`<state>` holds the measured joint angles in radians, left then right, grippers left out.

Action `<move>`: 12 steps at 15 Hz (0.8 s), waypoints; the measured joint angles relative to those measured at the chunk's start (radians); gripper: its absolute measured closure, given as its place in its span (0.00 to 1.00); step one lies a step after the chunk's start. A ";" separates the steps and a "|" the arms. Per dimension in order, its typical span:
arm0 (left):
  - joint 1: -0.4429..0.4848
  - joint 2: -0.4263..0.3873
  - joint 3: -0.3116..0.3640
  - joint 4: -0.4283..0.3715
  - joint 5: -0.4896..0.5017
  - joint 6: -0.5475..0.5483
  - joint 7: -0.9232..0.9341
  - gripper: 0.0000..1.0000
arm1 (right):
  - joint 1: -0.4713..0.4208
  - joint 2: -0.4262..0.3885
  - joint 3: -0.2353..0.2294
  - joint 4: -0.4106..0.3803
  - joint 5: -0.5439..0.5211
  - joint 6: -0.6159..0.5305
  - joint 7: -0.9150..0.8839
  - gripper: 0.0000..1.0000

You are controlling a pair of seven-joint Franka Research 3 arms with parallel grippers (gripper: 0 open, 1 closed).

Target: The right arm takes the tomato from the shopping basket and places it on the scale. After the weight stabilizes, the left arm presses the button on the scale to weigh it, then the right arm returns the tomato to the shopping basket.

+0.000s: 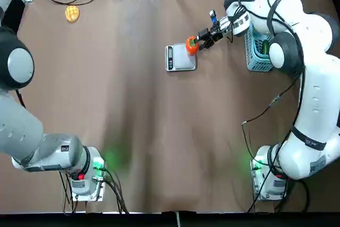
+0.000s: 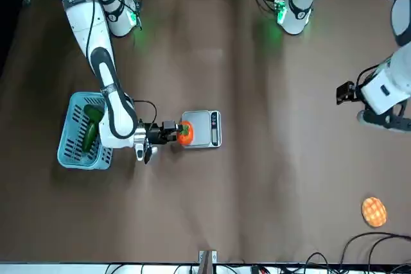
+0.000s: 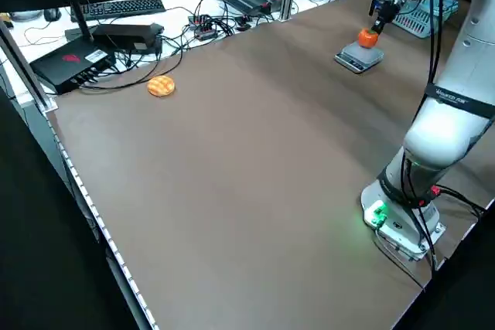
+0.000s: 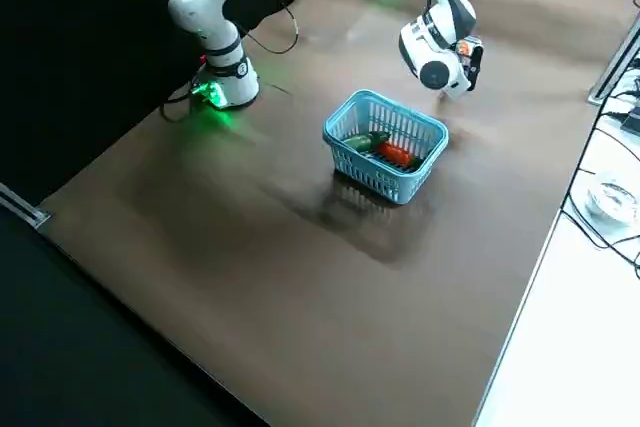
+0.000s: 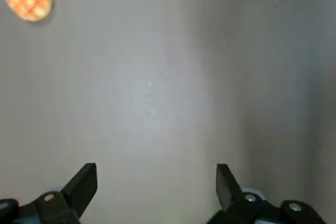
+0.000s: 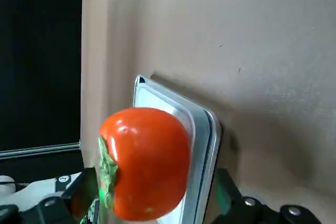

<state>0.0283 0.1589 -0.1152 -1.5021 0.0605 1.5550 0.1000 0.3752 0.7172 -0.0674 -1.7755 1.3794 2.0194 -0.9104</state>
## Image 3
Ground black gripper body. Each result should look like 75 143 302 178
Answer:
369 0 401 22

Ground light blue plastic basket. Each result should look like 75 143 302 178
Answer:
390 0 461 39

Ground silver kitchen scale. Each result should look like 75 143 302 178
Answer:
334 42 385 75

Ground small usb hub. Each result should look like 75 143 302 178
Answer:
188 14 218 41

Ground black dock device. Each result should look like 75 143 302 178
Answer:
92 23 165 56

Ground black keyboard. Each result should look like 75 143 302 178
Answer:
70 0 166 23

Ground round yellow waffle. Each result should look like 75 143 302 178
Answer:
147 75 176 98

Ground black router box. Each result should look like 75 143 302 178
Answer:
29 38 118 96

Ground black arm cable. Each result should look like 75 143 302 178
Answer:
373 0 486 293

